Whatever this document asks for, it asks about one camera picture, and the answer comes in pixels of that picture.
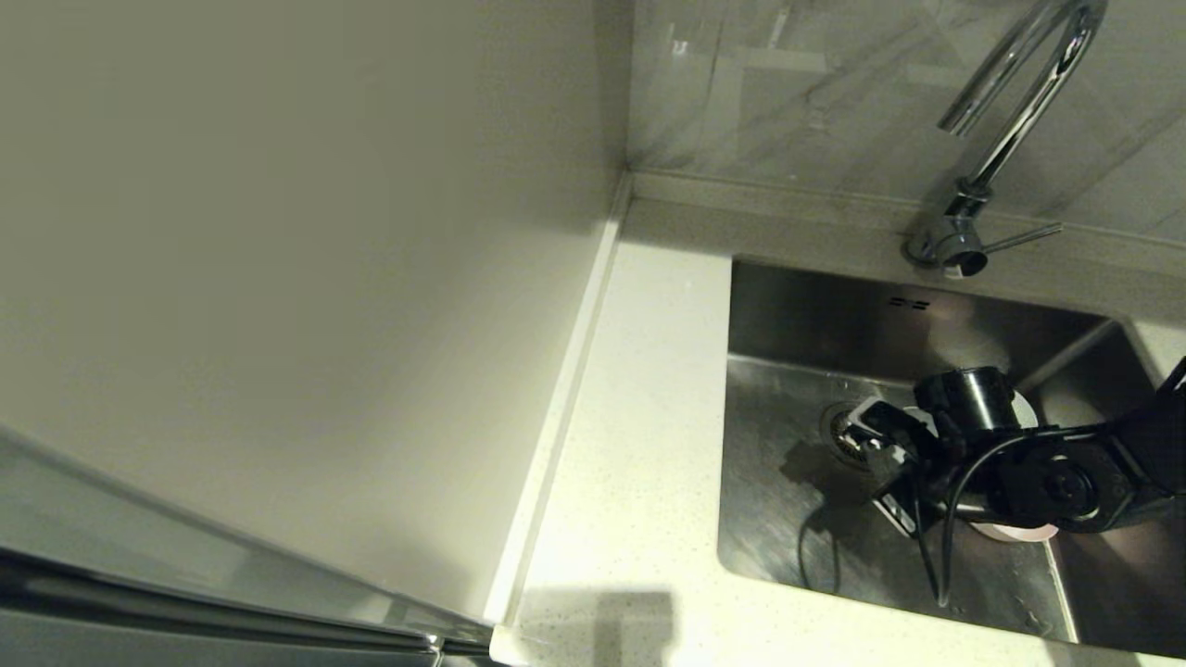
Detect pink ceramic bowl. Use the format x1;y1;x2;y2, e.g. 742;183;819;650
971;522;1059;545

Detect chrome faucet lever handle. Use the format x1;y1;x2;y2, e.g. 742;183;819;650
982;222;1064;257

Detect stainless steel kitchen sink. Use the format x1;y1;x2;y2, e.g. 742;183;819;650
715;258;1186;661

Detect round metal drain strainer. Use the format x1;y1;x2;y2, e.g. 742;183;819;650
820;402;867;464

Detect chrome gooseneck faucet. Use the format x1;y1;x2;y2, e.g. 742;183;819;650
903;0;1109;281

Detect glossy grey appliance panel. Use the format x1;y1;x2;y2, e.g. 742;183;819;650
0;426;497;667

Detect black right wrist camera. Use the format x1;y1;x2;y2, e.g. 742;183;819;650
871;486;932;540

